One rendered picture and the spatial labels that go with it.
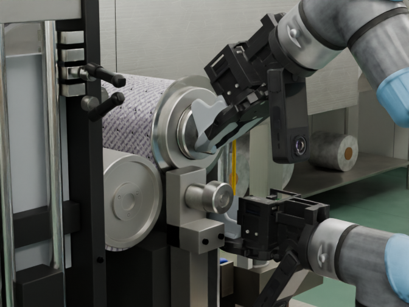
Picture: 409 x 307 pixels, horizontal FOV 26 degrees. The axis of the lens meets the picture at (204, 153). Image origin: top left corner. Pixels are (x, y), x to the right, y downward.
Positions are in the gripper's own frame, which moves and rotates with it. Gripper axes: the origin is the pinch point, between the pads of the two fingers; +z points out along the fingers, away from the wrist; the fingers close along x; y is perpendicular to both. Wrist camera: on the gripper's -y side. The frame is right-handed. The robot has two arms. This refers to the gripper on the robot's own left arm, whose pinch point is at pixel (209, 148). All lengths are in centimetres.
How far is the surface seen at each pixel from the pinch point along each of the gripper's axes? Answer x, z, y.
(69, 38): 29.8, -17.6, 7.2
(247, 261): -11.1, 14.0, -13.0
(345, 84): -86, 31, 20
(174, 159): 3.3, 3.3, 1.0
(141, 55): -22.4, 23.4, 29.3
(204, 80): -3.4, -2.1, 9.0
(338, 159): -358, 231, 68
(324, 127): -410, 263, 103
